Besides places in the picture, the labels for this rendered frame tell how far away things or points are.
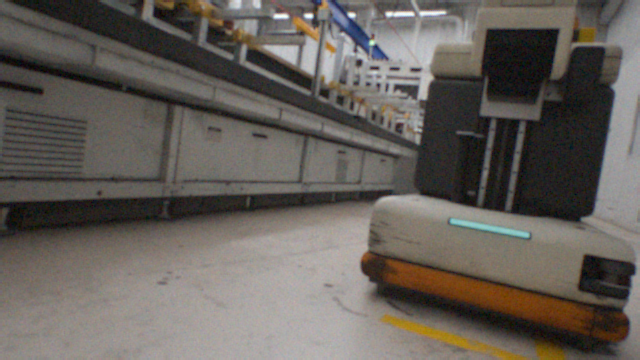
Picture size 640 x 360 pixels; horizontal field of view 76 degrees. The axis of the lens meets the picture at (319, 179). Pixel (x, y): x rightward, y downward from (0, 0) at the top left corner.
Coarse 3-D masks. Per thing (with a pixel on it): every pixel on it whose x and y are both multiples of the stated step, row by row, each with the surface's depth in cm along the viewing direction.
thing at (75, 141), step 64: (0, 64) 115; (256, 64) 218; (0, 128) 118; (64, 128) 134; (128, 128) 157; (192, 128) 187; (256, 128) 233; (0, 192) 117; (64, 192) 134; (128, 192) 157; (192, 192) 189; (256, 192) 237; (320, 192) 324; (384, 192) 492
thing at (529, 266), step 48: (384, 240) 110; (432, 240) 105; (480, 240) 100; (528, 240) 96; (576, 240) 93; (624, 240) 91; (432, 288) 104; (480, 288) 100; (528, 288) 96; (576, 288) 92; (624, 288) 89; (576, 336) 94; (624, 336) 88
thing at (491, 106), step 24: (504, 48) 102; (528, 48) 99; (552, 48) 98; (576, 48) 107; (600, 48) 105; (504, 72) 105; (528, 72) 103; (576, 72) 107; (600, 72) 105; (504, 96) 110; (528, 96) 106; (552, 96) 115; (576, 96) 107
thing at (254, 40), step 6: (222, 36) 180; (228, 36) 179; (252, 36) 174; (258, 36) 172; (264, 36) 171; (270, 36) 170; (276, 36) 169; (282, 36) 167; (288, 36) 166; (294, 36) 165; (300, 36) 164; (222, 42) 180; (228, 42) 179; (234, 42) 178; (252, 42) 174; (258, 42) 172; (264, 42) 171; (270, 42) 170; (276, 42) 169; (282, 42) 167; (288, 42) 166; (294, 42) 165; (300, 42) 164
